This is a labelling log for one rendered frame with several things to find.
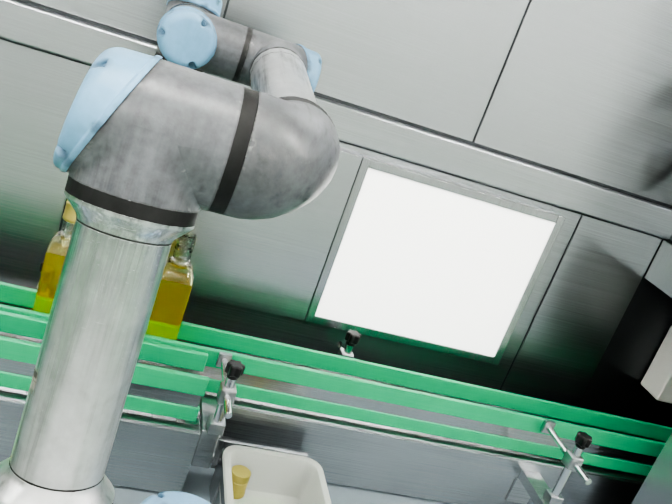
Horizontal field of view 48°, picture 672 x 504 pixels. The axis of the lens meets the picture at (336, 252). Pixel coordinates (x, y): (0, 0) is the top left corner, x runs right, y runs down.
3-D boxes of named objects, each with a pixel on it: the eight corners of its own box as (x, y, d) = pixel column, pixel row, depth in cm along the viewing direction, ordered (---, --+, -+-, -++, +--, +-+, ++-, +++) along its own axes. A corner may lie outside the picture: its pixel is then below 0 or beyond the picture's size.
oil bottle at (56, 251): (63, 344, 128) (91, 231, 122) (57, 361, 123) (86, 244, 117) (29, 337, 127) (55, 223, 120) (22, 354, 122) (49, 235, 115)
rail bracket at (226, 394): (221, 394, 130) (241, 332, 126) (225, 455, 114) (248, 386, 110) (204, 391, 129) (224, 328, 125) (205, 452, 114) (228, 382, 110)
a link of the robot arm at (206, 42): (250, 29, 96) (246, 22, 106) (163, -1, 93) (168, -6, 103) (232, 88, 99) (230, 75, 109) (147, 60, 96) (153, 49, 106)
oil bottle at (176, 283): (165, 365, 133) (197, 257, 127) (163, 382, 128) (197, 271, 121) (133, 359, 132) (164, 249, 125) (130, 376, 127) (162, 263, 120)
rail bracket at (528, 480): (522, 496, 151) (569, 403, 144) (559, 559, 136) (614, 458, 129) (501, 493, 150) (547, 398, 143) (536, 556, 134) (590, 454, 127)
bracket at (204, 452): (210, 434, 130) (222, 400, 128) (212, 469, 122) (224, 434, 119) (190, 430, 129) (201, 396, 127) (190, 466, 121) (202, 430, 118)
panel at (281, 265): (492, 358, 160) (559, 212, 150) (498, 365, 157) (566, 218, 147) (55, 257, 135) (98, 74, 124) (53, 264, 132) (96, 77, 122)
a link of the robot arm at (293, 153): (384, 153, 63) (326, 34, 107) (260, 113, 61) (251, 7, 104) (336, 268, 68) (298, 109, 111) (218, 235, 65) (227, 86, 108)
